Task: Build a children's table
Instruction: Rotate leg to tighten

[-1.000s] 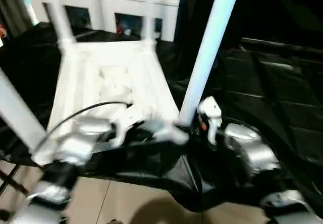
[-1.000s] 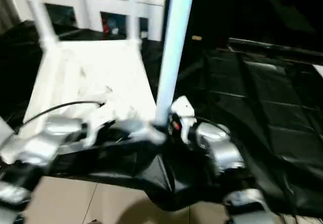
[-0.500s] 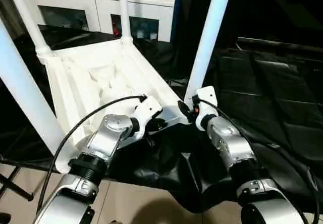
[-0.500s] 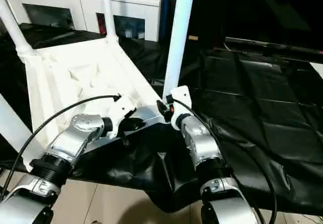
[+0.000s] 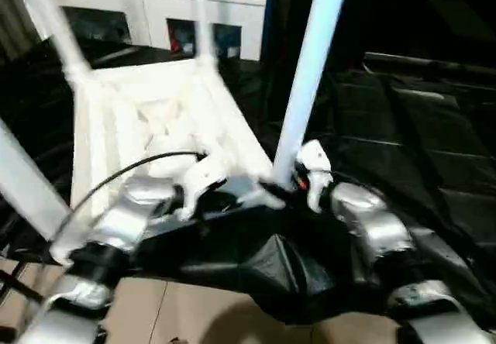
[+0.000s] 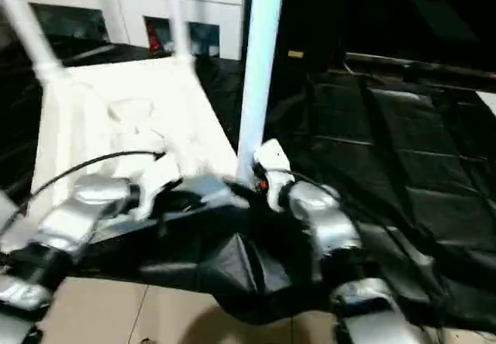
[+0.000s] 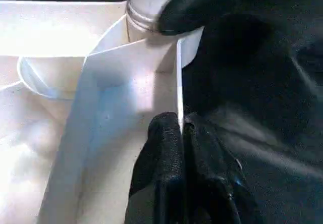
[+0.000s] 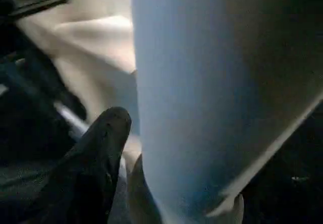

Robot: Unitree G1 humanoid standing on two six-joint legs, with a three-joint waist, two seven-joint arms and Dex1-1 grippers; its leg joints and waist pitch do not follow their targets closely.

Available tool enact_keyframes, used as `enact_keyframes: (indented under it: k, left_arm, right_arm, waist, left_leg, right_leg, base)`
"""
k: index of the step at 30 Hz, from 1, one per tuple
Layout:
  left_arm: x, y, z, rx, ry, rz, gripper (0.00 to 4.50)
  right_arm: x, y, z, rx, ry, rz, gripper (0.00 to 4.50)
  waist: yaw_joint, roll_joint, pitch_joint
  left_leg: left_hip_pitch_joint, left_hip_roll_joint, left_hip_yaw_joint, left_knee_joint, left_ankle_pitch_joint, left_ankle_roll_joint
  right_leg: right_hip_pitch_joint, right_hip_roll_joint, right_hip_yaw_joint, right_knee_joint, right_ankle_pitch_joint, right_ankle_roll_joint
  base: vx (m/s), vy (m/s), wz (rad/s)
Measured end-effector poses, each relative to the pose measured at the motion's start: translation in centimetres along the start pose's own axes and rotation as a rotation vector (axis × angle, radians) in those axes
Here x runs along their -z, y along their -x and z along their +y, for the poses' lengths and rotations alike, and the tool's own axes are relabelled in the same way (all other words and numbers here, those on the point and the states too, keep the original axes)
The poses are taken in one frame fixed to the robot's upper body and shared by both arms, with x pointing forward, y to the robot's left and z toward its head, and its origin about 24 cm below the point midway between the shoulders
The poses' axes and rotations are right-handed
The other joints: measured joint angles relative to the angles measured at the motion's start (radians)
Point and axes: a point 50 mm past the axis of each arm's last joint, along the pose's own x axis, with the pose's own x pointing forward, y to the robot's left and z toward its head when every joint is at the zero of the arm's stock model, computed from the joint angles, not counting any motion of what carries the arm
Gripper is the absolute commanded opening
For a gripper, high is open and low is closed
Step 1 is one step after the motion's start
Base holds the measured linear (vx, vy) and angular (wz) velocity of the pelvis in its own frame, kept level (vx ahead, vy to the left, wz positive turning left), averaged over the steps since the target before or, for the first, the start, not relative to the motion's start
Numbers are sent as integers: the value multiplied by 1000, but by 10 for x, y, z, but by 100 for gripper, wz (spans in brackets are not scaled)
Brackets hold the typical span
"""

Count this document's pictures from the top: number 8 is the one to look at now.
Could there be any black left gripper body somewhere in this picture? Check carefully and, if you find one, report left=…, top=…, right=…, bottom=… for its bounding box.
left=0, top=20, right=87, bottom=164

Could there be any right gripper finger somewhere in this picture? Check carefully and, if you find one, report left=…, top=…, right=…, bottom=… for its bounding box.
left=20, top=106, right=133, bottom=224

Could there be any white plastic table top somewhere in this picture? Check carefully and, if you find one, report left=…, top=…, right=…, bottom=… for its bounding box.
left=13, top=0, right=144, bottom=184

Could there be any white plastic table leg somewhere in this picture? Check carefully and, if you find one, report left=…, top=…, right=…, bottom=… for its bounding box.
left=129, top=0, right=323, bottom=224

